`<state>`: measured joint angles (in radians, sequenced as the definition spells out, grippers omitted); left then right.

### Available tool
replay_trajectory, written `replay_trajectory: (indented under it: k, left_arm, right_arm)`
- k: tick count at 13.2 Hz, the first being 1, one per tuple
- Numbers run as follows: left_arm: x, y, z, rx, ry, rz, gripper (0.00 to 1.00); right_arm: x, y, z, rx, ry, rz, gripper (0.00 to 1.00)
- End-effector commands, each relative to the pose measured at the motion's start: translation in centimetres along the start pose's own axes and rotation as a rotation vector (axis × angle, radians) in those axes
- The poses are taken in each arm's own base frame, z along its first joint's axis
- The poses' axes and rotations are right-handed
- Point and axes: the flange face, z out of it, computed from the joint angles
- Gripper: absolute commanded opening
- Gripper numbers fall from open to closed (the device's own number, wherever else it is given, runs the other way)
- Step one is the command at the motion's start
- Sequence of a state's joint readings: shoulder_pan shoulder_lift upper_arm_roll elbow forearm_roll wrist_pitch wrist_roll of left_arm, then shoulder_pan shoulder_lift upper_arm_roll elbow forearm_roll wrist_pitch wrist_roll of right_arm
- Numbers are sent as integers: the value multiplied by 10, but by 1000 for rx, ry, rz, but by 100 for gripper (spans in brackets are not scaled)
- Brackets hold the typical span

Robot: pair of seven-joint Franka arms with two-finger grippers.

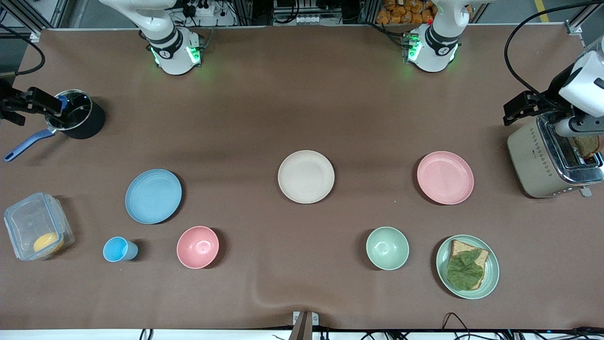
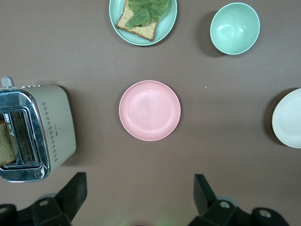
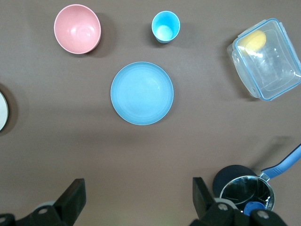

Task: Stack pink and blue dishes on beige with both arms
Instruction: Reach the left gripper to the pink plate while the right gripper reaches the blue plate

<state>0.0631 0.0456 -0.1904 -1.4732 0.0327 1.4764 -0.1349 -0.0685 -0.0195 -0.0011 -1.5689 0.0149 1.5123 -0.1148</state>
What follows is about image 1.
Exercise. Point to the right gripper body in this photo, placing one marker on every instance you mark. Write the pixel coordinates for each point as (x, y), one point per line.
(10, 105)

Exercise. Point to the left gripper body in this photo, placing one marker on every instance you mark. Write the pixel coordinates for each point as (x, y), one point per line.
(550, 97)

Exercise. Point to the pink plate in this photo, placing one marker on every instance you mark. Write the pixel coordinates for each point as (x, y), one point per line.
(445, 178)

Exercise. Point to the blue plate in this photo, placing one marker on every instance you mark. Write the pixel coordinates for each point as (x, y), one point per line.
(153, 196)

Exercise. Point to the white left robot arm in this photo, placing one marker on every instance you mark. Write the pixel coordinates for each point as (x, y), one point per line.
(436, 47)

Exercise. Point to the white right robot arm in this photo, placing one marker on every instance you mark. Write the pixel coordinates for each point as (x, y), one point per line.
(167, 47)

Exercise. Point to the glass lid with blue knob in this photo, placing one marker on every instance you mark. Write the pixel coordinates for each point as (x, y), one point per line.
(75, 113)

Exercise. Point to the beige steel toaster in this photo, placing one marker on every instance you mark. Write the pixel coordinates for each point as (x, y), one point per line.
(528, 158)

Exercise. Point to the dark toast slice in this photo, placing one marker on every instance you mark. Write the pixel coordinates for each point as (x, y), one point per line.
(585, 147)

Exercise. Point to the clear plastic container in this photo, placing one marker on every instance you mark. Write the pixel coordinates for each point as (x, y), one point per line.
(28, 222)

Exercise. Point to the orange round food piece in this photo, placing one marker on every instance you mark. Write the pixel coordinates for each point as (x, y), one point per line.
(48, 243)

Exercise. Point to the brown bread slice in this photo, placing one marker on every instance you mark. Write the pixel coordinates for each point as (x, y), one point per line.
(460, 246)

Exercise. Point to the bag of orange rolls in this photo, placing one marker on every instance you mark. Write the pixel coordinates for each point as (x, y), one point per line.
(406, 12)

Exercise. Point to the green plate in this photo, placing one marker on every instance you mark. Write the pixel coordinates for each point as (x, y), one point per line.
(490, 274)

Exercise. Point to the green lettuce leaf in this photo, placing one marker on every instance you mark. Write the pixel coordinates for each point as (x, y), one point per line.
(465, 271)

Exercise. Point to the blue cup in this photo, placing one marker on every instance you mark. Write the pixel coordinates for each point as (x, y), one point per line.
(117, 249)

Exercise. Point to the green bowl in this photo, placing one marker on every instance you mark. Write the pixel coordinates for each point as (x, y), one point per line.
(387, 248)

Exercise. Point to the white power strip with plugs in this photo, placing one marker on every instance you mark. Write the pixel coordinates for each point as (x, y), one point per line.
(207, 12)

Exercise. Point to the pink bowl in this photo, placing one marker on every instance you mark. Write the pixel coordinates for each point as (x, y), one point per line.
(197, 247)

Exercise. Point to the beige plate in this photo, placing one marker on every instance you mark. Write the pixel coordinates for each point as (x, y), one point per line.
(306, 177)

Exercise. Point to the small white power strip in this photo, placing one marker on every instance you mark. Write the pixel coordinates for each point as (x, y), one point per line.
(308, 20)

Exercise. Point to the brown table mat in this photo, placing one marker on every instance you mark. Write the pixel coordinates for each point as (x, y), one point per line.
(283, 94)

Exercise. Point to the metal table clamp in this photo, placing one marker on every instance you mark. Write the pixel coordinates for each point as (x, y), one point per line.
(305, 326)

